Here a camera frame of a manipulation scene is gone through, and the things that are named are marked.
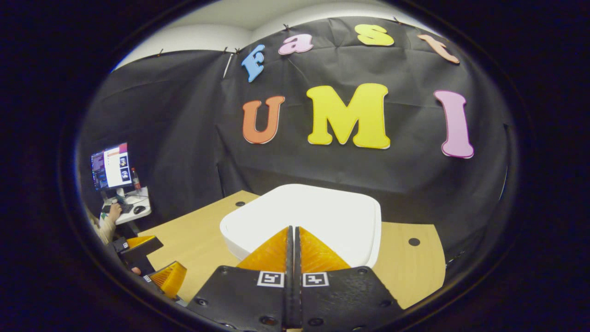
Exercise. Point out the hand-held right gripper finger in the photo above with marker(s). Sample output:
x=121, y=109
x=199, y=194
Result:
x=297, y=299
x=289, y=299

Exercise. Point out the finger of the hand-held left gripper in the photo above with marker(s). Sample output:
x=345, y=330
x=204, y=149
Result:
x=138, y=249
x=168, y=279

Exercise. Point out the white desktop garbage bin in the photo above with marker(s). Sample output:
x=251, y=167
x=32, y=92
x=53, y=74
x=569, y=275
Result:
x=313, y=212

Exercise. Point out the black computer mouse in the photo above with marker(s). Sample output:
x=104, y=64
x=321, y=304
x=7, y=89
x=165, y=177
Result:
x=139, y=210

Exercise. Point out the black keyboard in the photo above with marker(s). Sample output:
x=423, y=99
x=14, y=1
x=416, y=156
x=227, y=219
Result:
x=125, y=207

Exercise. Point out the white side desk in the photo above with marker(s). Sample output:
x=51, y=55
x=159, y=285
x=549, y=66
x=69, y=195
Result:
x=138, y=203

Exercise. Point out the red drink bottle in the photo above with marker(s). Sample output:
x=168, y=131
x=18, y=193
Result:
x=136, y=180

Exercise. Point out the computer monitor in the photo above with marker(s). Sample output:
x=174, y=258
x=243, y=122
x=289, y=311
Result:
x=110, y=166

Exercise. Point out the black backdrop cloth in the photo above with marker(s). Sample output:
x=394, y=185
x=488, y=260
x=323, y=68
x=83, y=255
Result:
x=405, y=184

